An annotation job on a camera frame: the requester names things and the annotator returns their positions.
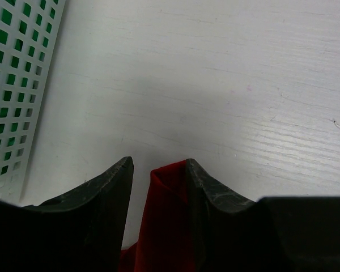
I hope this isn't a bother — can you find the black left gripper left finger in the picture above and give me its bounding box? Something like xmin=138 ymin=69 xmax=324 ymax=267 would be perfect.
xmin=0 ymin=156 xmax=134 ymax=271

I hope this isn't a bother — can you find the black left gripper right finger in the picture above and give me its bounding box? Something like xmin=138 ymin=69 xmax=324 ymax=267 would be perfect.
xmin=185 ymin=159 xmax=340 ymax=271

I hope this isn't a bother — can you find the dark red t shirt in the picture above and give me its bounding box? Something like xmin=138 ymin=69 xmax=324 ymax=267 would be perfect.
xmin=118 ymin=161 xmax=195 ymax=272

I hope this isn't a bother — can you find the white plastic basket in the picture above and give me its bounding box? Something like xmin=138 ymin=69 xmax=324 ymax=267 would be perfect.
xmin=0 ymin=0 xmax=67 ymax=201

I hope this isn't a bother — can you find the green t shirt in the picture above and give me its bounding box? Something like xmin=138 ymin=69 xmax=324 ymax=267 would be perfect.
xmin=0 ymin=0 xmax=59 ymax=182

